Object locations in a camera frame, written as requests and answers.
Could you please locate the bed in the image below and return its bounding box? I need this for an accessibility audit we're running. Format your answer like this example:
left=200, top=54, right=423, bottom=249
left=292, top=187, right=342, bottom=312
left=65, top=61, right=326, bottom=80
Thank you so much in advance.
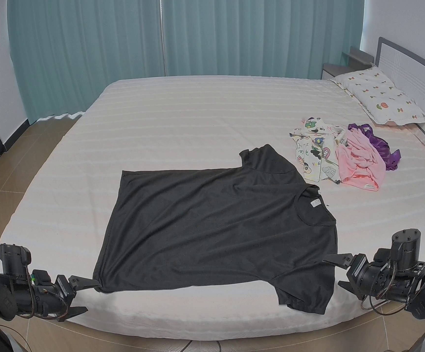
left=0, top=37, right=425, bottom=342

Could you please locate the white printed pillow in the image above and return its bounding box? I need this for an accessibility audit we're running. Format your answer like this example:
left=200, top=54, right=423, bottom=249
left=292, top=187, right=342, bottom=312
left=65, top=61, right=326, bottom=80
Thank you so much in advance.
left=330, top=66, right=425, bottom=127

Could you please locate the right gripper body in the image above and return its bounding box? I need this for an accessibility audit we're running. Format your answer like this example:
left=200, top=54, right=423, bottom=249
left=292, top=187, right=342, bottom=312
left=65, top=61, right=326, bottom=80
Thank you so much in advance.
left=346, top=254, right=394, bottom=301

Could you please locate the purple garment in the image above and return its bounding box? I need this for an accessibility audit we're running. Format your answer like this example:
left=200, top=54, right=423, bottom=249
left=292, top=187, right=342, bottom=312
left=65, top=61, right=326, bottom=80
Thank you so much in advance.
left=347, top=123, right=402, bottom=171

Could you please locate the black T-shirt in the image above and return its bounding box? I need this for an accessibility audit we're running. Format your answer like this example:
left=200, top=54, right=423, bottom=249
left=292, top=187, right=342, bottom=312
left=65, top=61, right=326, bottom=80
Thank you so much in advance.
left=93, top=144, right=338, bottom=314

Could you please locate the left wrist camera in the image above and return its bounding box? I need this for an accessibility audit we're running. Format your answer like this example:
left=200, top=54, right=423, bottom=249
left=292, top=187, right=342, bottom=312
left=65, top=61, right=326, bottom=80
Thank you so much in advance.
left=31, top=269, right=52, bottom=289

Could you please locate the blue-green curtain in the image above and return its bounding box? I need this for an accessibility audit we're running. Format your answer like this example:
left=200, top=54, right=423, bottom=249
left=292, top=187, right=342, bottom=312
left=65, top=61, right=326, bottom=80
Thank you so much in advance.
left=161, top=0, right=367, bottom=80
left=7, top=0, right=166, bottom=124

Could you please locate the pink garment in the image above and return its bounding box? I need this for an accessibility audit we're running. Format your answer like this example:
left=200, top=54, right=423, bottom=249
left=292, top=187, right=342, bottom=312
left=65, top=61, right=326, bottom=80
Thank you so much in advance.
left=335, top=128, right=387, bottom=191

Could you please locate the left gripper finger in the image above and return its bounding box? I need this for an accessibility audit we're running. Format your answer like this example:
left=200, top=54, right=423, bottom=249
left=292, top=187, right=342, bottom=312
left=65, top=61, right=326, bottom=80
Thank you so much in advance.
left=57, top=306, right=89, bottom=324
left=69, top=275, right=102, bottom=292

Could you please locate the white printed pyjama top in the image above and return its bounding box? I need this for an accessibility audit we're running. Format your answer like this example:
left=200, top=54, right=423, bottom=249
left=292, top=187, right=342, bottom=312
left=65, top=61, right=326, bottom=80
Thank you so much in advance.
left=290, top=116, right=347, bottom=185

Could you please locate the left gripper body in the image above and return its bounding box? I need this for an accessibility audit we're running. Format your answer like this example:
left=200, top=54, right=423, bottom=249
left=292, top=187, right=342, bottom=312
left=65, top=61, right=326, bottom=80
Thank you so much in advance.
left=25, top=274, right=77, bottom=323

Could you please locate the black cable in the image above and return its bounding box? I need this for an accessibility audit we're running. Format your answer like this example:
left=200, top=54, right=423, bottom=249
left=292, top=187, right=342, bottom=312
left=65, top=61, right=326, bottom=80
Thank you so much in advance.
left=174, top=339, right=237, bottom=352
left=359, top=293, right=400, bottom=316

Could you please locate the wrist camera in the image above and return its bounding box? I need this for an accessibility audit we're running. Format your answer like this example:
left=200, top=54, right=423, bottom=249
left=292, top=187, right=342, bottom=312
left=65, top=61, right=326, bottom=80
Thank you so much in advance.
left=31, top=269, right=52, bottom=289
left=374, top=248, right=393, bottom=270

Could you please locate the grey bedside table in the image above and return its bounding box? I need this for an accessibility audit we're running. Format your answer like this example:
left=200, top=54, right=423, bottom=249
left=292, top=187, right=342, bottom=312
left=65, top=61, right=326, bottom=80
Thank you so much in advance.
left=322, top=46, right=375, bottom=80

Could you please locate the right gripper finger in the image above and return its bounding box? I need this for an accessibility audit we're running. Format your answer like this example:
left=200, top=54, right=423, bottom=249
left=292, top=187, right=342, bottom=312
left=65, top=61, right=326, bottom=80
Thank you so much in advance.
left=336, top=280, right=363, bottom=301
left=322, top=254, right=356, bottom=270

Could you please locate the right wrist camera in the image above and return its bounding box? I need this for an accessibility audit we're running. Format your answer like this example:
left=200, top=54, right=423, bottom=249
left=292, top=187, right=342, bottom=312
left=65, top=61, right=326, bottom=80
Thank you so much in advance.
left=374, top=248, right=393, bottom=270

